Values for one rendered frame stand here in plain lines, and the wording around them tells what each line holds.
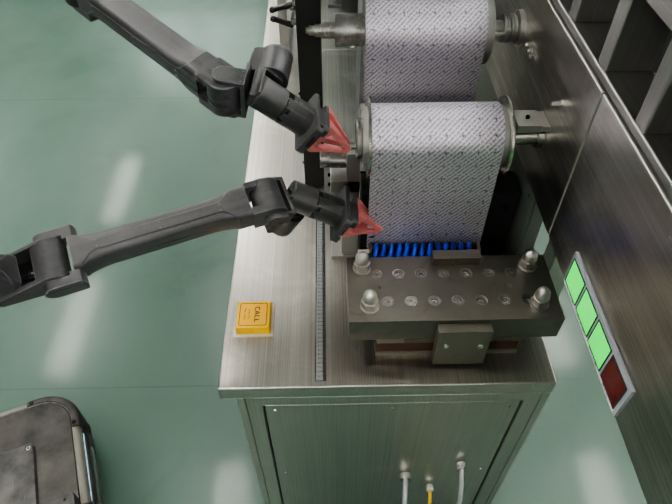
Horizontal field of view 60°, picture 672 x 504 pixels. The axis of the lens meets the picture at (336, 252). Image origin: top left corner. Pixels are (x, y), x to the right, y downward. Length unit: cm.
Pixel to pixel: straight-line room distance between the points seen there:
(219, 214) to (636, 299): 66
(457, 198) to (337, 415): 51
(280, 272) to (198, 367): 103
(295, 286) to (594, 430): 133
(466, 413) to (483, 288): 29
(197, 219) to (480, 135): 52
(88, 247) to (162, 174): 206
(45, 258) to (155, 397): 127
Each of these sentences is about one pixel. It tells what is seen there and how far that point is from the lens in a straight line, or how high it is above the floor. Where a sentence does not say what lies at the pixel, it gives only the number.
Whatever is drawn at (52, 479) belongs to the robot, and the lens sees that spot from 196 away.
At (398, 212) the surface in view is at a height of 112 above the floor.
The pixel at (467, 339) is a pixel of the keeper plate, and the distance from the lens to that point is 112.
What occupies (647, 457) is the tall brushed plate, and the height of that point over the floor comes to 119.
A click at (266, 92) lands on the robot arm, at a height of 138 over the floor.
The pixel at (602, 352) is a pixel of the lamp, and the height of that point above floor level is 119.
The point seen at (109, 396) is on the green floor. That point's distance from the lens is 232.
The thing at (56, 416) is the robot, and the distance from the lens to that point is 206.
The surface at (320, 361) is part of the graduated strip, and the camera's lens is 118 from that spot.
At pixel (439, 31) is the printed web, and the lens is 122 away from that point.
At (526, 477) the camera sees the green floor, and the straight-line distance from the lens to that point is 214.
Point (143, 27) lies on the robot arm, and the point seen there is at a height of 143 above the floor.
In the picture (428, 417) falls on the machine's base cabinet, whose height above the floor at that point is 76.
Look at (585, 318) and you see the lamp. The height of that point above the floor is 118.
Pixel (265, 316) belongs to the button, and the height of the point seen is 92.
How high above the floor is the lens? 191
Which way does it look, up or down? 48 degrees down
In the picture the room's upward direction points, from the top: straight up
